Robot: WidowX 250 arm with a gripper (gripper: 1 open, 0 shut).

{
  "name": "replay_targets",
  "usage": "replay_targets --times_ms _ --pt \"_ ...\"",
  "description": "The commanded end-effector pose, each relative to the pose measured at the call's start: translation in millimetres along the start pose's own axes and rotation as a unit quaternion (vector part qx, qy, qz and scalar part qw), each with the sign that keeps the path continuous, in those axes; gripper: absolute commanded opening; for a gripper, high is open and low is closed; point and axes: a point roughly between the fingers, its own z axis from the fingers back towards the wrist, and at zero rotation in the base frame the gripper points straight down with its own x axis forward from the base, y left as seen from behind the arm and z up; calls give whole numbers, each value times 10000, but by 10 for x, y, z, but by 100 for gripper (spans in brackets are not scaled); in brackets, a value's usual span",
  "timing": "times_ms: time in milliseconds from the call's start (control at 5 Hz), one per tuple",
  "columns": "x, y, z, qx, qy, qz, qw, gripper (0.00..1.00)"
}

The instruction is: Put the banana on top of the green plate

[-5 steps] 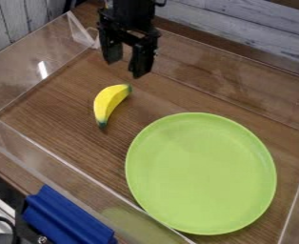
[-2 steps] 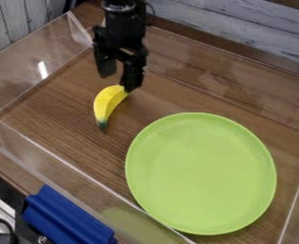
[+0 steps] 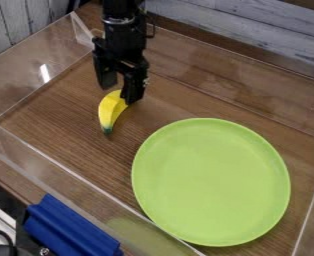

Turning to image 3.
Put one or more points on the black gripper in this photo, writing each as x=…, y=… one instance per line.
x=119, y=53

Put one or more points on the yellow toy banana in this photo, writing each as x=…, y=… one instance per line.
x=111, y=107

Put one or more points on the green round plate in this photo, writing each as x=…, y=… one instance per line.
x=211, y=182

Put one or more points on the clear acrylic enclosure wall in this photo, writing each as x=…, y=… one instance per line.
x=54, y=150

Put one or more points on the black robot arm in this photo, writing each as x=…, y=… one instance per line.
x=123, y=8

